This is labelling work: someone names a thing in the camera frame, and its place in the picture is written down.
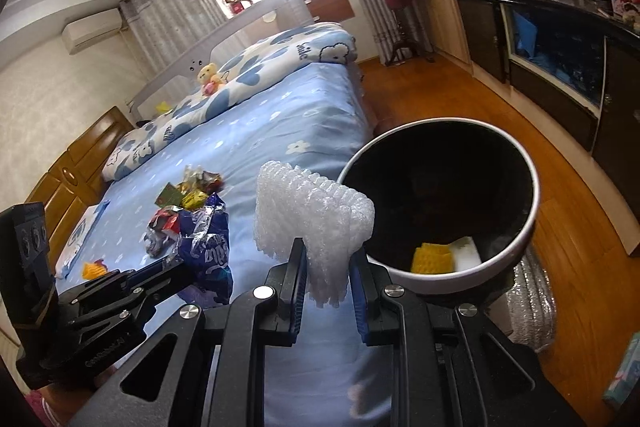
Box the small yellow wrapper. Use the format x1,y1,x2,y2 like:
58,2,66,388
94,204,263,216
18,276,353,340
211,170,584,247
81,259,108,280

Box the blue floral bed sheet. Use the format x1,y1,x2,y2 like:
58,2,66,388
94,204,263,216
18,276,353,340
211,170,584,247
52,62,396,427

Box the yellow teddy bear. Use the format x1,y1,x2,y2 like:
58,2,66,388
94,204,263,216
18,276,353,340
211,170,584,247
196,63,225,95

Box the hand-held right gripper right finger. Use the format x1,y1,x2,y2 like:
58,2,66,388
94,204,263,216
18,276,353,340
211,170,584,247
349,251,587,427

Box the blue board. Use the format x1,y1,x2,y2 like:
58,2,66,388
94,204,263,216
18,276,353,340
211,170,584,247
515,12,538,55

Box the wooden headboard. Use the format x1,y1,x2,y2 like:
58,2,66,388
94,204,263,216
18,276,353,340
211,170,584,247
22,106,135,258

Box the blue snack bag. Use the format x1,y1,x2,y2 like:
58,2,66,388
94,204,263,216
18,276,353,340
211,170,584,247
175,192,235,308

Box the teal box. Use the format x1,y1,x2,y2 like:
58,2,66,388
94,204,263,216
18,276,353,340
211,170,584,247
602,332,640,413

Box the gold crumpled wrappers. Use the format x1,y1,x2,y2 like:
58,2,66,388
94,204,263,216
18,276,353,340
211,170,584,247
179,165,224,210

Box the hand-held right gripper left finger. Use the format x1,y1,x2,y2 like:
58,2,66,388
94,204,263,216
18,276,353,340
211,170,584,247
65,237,308,427

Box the red silver wrapper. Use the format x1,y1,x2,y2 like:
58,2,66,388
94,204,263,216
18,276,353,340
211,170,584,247
144,206,182,257

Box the green snack packet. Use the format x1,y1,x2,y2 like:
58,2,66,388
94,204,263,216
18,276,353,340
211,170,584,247
156,183,185,208

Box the wooden window cabinet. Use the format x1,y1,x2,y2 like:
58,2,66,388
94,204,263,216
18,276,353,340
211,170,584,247
300,0,356,25

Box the black glossy cabinet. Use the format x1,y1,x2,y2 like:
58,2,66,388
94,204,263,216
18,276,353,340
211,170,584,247
450,0,640,258

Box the yellow sponge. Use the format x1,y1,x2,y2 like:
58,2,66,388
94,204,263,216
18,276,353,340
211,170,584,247
411,242,455,274

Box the blue white printed quilt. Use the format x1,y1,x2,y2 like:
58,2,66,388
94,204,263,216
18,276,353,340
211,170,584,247
102,22,360,181

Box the white foam block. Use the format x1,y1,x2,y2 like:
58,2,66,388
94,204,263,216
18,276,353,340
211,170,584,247
447,235,483,269

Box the pink cloth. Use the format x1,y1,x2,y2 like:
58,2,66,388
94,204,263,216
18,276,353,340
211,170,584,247
25,389,66,427

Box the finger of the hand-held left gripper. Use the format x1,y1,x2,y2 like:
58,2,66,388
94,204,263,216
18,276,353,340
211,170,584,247
56,256,187,309
71,268,202,334

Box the white bubble wrap sheet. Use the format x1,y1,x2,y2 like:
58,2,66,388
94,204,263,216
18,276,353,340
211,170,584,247
254,160,376,310

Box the white air conditioner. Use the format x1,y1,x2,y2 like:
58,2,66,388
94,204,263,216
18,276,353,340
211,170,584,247
61,8,123,54

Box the white round trash bin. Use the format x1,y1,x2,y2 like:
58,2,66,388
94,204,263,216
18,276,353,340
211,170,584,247
336,118,542,308

